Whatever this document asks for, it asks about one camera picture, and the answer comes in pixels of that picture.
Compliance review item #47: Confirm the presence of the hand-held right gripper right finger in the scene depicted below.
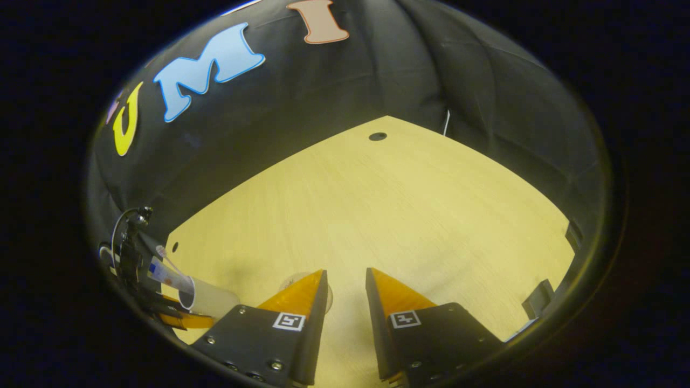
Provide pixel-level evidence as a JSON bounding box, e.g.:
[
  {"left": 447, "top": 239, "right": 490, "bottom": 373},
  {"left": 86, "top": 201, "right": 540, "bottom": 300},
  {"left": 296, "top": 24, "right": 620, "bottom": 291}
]
[{"left": 365, "top": 267, "right": 506, "bottom": 386}]

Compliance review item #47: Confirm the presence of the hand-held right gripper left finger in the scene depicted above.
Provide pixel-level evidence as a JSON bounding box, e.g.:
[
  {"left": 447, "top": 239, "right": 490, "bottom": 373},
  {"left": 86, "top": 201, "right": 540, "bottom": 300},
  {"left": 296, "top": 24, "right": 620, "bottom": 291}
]
[{"left": 190, "top": 269, "right": 330, "bottom": 387}]

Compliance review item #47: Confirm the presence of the white toothpaste tube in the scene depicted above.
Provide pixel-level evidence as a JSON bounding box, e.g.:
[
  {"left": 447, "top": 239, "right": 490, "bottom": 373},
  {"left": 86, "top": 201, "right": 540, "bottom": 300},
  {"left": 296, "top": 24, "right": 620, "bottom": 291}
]
[{"left": 147, "top": 256, "right": 194, "bottom": 293}]

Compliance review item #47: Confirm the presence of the white cup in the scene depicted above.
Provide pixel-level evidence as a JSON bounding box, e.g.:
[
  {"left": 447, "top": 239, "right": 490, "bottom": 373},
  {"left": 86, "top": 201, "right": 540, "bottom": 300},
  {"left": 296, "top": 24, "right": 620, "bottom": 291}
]
[{"left": 178, "top": 276, "right": 241, "bottom": 320}]

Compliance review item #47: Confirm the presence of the round cork coaster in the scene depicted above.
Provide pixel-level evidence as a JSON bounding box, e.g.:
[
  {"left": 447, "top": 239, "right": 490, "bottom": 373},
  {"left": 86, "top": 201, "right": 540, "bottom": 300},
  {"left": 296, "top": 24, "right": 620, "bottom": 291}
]
[{"left": 279, "top": 271, "right": 334, "bottom": 314}]

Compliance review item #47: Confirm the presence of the light wooden desktop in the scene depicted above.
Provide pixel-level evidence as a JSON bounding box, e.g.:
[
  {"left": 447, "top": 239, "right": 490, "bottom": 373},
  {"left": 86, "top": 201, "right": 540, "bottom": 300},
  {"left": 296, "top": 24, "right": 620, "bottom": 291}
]
[{"left": 162, "top": 115, "right": 576, "bottom": 388}]

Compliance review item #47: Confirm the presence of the black rectangular object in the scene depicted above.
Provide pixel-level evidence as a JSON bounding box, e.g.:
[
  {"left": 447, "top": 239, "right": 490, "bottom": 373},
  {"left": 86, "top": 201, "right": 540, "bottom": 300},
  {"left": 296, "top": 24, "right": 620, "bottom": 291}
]
[{"left": 521, "top": 279, "right": 556, "bottom": 320}]

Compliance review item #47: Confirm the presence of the small dark object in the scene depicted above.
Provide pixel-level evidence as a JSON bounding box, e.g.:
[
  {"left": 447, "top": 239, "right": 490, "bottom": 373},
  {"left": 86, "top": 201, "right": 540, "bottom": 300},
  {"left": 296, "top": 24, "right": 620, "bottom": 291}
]
[{"left": 564, "top": 220, "right": 584, "bottom": 254}]

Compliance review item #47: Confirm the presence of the black backdrop cloth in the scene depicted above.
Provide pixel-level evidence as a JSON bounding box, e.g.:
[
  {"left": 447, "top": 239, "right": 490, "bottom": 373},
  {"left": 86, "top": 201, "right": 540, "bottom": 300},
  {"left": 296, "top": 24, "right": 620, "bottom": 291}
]
[{"left": 86, "top": 0, "right": 612, "bottom": 302}]

